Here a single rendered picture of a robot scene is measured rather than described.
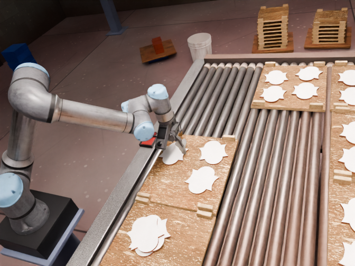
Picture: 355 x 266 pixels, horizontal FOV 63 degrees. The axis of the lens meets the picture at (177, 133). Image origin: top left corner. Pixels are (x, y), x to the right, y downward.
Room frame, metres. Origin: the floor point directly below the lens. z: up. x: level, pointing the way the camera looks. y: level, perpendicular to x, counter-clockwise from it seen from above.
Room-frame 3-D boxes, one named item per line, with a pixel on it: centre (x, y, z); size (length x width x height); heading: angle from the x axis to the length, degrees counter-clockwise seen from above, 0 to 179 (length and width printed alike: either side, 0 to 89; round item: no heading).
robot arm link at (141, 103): (0.99, 0.13, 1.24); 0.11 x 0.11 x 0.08; 6
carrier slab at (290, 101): (1.28, -0.66, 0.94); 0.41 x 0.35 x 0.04; 148
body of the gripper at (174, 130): (1.03, 0.03, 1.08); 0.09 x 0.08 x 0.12; 148
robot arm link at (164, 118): (1.02, 0.03, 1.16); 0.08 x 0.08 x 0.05
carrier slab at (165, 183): (0.89, -0.01, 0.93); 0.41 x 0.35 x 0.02; 149
